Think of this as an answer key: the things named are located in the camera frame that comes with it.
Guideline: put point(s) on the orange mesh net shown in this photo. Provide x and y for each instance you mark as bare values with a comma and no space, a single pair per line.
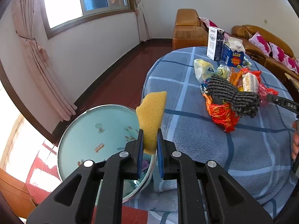
222,114

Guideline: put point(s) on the blue wrapper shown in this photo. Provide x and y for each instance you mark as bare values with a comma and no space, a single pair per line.
204,86

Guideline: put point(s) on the white snack packet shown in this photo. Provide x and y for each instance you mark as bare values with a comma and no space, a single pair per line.
249,81

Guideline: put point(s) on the orange wrapper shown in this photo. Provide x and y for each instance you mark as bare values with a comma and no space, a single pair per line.
236,77

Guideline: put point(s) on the wooden cabinet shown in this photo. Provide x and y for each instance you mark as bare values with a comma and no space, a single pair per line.
14,196

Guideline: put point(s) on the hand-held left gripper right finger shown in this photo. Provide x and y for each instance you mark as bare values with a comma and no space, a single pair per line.
160,154

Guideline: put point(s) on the white and black carton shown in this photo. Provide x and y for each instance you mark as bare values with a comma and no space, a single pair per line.
213,43

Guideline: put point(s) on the blue plaid tablecloth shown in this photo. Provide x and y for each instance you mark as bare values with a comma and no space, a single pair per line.
186,126

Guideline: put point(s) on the pink tied curtain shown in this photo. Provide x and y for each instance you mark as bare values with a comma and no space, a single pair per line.
42,63

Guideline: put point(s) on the yellow sponge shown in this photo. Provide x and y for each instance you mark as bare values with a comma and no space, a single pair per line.
151,114

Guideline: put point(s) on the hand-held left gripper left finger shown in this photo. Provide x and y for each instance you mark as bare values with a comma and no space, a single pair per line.
140,154

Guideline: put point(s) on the dark grey knitted cloth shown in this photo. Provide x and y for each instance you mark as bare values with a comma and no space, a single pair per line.
224,88

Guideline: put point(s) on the red mesh net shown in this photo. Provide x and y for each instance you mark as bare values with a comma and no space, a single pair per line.
253,71

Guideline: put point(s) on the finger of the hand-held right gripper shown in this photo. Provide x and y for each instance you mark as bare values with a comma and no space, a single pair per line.
285,102

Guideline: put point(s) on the light blue cartoon trash bin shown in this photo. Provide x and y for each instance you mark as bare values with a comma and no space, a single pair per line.
93,130

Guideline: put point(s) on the green yellow wrapper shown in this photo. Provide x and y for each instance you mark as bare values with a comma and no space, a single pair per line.
223,71

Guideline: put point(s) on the person's right hand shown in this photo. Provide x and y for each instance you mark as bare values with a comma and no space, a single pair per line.
295,144

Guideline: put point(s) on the red plastic wrapper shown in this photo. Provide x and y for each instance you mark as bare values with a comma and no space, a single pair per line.
265,91

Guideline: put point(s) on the yellow plastic bag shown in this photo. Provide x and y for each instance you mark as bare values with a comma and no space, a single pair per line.
203,68

